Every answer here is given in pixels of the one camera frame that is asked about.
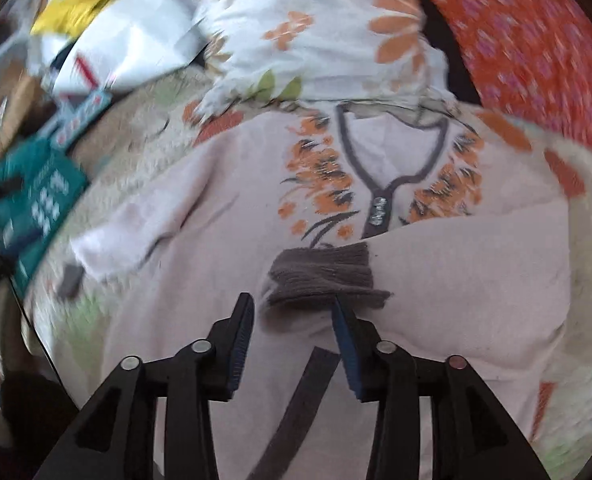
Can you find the green cardboard box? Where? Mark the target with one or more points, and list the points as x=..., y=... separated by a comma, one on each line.
x=31, y=216

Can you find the pale pink embroidered sweater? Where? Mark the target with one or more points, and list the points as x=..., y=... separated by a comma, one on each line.
x=449, y=235

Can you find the red floral cushion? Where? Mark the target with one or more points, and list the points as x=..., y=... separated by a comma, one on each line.
x=531, y=59

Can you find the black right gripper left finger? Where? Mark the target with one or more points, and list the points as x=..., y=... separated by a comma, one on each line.
x=114, y=434

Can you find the light blue shapes box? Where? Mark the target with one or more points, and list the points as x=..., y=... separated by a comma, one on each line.
x=80, y=120

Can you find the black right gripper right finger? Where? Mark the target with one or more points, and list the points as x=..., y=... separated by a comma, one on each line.
x=472, y=436

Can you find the white floral pillow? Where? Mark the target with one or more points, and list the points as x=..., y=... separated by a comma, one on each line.
x=319, y=50

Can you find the white paper bag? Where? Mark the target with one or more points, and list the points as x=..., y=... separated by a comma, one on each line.
x=116, y=45

